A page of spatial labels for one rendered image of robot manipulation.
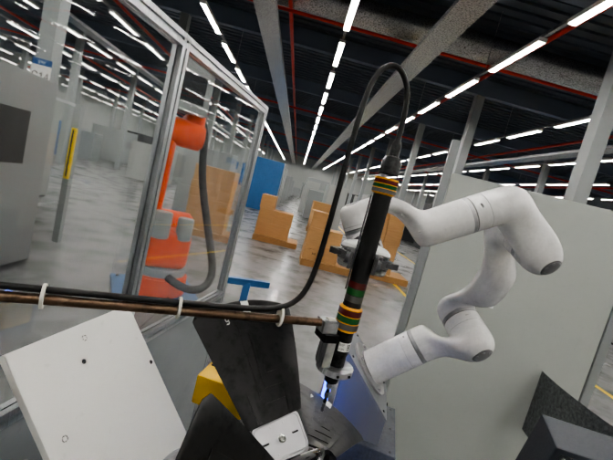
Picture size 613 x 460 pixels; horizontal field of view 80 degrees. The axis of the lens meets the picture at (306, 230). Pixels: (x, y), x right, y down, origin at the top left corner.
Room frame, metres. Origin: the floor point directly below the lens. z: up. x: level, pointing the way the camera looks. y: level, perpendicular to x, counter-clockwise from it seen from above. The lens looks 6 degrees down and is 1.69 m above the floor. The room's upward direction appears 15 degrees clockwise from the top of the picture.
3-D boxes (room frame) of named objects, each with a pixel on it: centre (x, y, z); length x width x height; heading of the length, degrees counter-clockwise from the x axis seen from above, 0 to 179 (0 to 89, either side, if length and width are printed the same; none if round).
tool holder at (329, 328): (0.65, -0.11, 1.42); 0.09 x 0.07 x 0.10; 116
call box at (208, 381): (1.06, 0.12, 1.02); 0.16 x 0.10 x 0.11; 81
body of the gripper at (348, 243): (0.77, -0.13, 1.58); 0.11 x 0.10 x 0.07; 171
